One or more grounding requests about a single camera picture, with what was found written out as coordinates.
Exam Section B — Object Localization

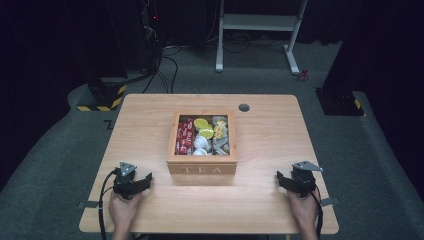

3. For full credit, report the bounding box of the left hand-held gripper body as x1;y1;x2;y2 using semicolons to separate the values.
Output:
112;161;139;201

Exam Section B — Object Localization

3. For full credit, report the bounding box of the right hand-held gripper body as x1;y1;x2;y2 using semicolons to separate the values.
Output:
289;160;324;198

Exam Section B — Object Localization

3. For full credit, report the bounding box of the wooden tea box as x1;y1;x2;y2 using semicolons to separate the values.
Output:
166;110;239;176

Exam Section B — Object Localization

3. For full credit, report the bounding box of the person's left hand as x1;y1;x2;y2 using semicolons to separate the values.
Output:
108;190;143;232

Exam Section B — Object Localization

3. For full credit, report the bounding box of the person's right hand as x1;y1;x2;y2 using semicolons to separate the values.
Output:
286;188;320;232

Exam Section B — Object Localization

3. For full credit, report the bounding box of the grey tape strip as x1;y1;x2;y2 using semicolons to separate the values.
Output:
321;196;341;207

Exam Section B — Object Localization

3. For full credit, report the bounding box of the row of red packets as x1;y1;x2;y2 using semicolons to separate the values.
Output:
175;116;195;156

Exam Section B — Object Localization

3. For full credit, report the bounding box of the pile of grey tea bags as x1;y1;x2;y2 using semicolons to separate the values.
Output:
211;115;231;157

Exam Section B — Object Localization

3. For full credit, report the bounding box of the yellow lid capsule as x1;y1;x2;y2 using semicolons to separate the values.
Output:
193;117;210;131
198;127;215;141

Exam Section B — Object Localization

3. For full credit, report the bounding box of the black stand base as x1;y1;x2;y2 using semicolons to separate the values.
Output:
314;87;365;117

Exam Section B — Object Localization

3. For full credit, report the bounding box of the black yellow striped base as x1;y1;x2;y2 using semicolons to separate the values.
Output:
76;77;128;113

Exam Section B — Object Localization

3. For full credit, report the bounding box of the small red floor object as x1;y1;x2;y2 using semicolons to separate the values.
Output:
296;68;310;83

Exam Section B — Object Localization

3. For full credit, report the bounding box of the dark equipment rack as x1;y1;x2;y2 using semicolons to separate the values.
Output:
138;0;165;75

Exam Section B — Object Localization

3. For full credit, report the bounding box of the white metal stand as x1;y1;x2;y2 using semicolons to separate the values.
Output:
215;0;309;76

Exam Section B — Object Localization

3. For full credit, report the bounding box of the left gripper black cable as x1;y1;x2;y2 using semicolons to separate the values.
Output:
97;168;120;240

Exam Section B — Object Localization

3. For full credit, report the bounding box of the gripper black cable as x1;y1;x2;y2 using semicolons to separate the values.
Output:
97;168;120;240
309;184;325;240

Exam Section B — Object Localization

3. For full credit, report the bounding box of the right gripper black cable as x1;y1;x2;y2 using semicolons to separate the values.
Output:
309;184;325;240

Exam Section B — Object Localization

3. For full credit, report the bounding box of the black floor cable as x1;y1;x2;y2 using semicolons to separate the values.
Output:
141;46;183;95

